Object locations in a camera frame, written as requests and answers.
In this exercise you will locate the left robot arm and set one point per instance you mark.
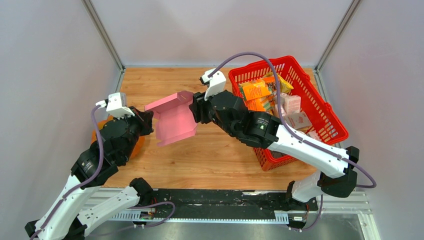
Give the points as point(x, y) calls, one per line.
point(114, 145)

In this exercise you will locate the yellow snack bag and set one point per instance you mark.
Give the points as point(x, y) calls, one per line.
point(269, 79)

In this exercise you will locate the orange pumpkin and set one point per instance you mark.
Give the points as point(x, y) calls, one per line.
point(138, 146)

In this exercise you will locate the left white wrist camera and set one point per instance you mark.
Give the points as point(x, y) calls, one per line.
point(116, 105)

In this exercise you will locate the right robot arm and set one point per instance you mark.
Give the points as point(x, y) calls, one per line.
point(257, 129)

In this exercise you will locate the aluminium frame rail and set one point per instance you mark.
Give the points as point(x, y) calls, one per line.
point(355, 205)

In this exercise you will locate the pink white carton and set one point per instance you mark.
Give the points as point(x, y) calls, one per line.
point(298, 121)

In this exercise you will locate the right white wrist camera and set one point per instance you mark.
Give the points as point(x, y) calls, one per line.
point(215, 81)

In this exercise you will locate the orange snack box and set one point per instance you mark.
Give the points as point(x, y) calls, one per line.
point(254, 89)

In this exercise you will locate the pink paper box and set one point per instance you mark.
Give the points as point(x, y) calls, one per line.
point(175, 121)

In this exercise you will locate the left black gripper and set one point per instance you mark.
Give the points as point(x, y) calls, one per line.
point(145, 118)

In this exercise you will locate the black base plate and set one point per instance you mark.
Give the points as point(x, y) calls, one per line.
point(224, 204)

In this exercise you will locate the pink small box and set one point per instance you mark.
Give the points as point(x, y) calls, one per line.
point(292, 104)

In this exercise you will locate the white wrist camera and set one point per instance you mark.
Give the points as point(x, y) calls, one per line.
point(116, 105)
point(215, 81)

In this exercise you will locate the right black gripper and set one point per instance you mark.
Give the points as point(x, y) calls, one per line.
point(198, 107)

